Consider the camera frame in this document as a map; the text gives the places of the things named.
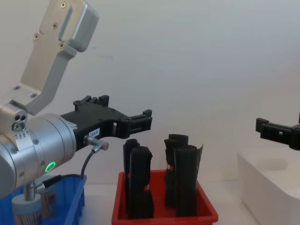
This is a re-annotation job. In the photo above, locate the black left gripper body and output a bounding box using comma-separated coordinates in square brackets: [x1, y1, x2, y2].
[60, 105, 129, 151]

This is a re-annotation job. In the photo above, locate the black roll with red band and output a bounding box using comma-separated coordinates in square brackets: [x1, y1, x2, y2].
[127, 146, 155, 220]
[164, 134, 189, 208]
[174, 143, 204, 218]
[122, 138, 142, 213]

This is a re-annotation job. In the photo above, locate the white box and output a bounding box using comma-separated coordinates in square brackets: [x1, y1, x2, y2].
[236, 147, 300, 225]

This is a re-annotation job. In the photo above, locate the blue plastic bin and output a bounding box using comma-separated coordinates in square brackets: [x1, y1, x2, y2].
[0, 173, 88, 225]

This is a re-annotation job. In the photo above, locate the small metal brush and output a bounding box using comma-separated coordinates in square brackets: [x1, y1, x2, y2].
[40, 188, 58, 220]

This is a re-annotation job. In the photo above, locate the red plastic bin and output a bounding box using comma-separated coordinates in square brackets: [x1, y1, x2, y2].
[111, 170, 219, 224]

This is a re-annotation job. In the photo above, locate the grey-capped brush with threaded stem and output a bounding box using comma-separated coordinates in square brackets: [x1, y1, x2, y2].
[11, 182, 43, 225]

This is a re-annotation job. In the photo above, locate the thin dark gripper cable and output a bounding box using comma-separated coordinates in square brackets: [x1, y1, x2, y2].
[35, 135, 110, 189]

